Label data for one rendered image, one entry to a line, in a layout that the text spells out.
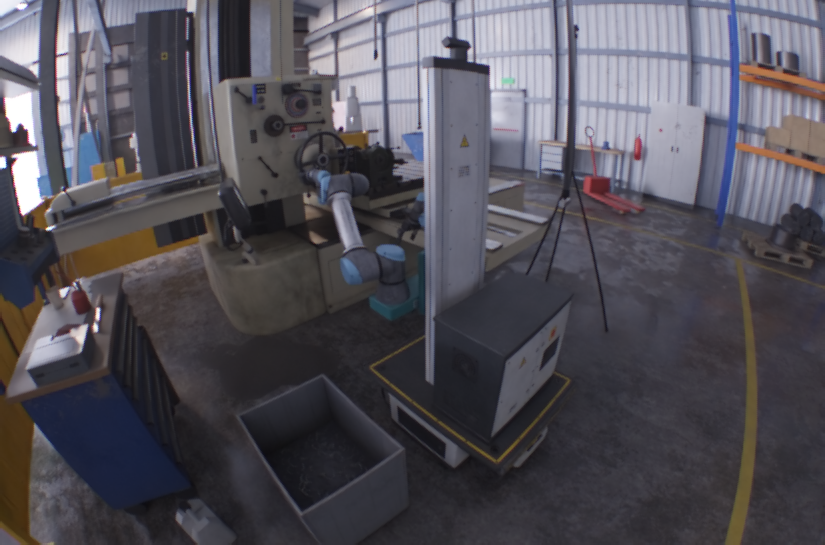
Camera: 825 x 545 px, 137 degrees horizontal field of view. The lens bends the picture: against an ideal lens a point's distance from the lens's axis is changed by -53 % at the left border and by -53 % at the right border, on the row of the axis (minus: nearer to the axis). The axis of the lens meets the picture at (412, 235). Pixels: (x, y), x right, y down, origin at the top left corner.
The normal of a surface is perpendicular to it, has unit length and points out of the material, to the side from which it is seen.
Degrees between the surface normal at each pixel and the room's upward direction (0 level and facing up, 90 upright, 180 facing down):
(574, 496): 0
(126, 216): 90
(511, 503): 0
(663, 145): 90
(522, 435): 0
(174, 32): 90
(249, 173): 90
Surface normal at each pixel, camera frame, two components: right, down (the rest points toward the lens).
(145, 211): 0.69, 0.25
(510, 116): -0.72, 0.26
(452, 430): -0.02, -0.93
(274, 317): 0.49, 0.30
